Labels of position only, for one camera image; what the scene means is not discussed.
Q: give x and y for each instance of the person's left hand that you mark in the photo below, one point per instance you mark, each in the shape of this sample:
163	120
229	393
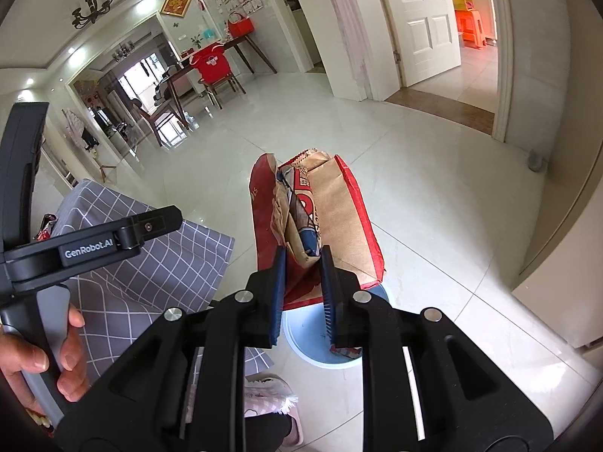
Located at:
28	355

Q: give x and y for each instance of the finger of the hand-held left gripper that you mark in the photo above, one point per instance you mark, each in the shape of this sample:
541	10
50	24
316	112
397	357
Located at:
153	226

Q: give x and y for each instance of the red handbag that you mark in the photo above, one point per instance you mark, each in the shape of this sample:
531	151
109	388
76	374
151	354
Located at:
241	26

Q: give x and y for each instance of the white panel door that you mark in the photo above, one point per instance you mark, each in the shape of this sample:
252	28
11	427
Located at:
419	23

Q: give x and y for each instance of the red brown paper bag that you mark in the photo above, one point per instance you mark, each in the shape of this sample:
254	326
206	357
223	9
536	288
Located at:
344	226

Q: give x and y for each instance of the light blue plastic bucket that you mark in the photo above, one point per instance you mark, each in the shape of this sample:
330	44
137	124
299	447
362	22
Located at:
306	334

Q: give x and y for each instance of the gold framed red picture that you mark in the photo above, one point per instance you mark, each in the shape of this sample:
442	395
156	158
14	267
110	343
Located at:
176	3

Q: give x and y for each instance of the dark wooden chair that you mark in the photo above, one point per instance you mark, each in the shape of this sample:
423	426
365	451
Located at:
153	117

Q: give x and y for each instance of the grey checked tablecloth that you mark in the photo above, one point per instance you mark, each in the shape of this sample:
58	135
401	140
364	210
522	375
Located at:
141	282

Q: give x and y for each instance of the small grey floor device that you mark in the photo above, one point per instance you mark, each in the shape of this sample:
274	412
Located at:
535	160

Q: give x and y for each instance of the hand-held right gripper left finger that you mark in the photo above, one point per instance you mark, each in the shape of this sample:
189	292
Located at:
278	292

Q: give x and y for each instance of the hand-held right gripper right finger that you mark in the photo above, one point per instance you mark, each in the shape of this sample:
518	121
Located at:
329	302

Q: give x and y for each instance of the hanging clothes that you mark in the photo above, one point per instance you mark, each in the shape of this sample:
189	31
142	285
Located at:
80	127

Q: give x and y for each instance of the red shirt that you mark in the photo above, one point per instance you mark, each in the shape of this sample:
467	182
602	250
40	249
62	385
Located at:
212	63

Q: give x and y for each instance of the large black chandelier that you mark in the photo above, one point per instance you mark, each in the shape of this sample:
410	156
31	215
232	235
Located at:
92	7

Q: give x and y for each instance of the orange plastic stool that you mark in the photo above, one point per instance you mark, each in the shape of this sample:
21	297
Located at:
471	28

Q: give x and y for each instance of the red snack packet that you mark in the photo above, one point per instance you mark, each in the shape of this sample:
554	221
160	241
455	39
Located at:
47	227

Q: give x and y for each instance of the printed paper wrapper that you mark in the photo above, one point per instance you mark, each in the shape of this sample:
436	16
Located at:
301	221

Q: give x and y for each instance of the small dark chandelier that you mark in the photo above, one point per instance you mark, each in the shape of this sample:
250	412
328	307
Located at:
123	52

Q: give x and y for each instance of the small wooden stand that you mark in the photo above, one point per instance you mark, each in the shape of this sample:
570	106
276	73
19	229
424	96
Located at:
107	173

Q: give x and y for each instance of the long wooden table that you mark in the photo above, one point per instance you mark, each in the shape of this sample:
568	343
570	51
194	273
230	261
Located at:
181	75

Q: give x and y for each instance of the wooden chair with shirt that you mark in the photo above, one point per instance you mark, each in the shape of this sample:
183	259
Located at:
226	85

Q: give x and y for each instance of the pink slipper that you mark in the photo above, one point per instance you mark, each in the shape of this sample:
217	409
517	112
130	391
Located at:
294	428

